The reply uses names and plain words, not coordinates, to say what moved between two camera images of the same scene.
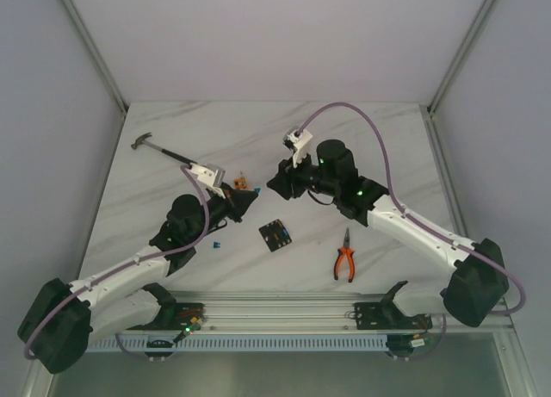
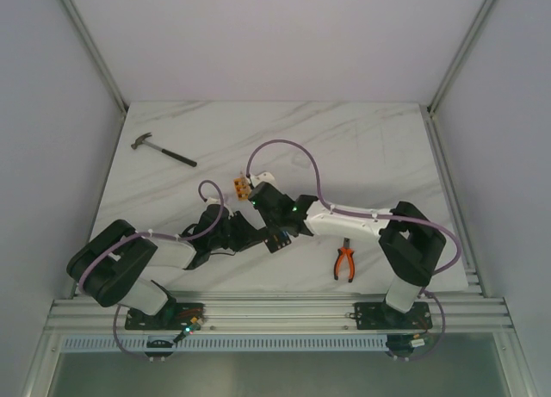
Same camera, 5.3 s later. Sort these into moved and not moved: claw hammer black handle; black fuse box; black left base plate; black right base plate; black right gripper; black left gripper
Moved: black right gripper; black left gripper
Not moved: black right base plate; black fuse box; claw hammer black handle; black left base plate
